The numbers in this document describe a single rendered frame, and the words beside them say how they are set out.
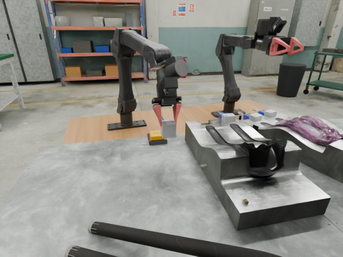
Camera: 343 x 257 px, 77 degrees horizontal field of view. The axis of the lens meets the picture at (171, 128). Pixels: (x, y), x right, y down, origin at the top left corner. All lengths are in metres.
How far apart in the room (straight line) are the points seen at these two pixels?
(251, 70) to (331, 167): 5.88
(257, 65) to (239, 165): 6.16
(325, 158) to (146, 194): 0.62
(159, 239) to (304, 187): 0.43
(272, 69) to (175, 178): 6.45
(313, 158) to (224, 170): 0.39
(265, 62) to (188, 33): 2.30
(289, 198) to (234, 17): 6.36
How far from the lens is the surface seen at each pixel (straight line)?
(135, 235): 0.52
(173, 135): 0.78
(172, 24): 6.25
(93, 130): 1.15
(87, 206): 0.70
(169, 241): 0.48
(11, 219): 0.76
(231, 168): 0.65
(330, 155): 0.90
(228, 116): 0.97
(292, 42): 1.02
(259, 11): 6.59
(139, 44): 0.88
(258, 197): 0.64
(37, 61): 6.18
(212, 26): 6.57
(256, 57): 6.69
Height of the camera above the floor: 1.26
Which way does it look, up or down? 25 degrees down
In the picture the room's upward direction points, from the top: straight up
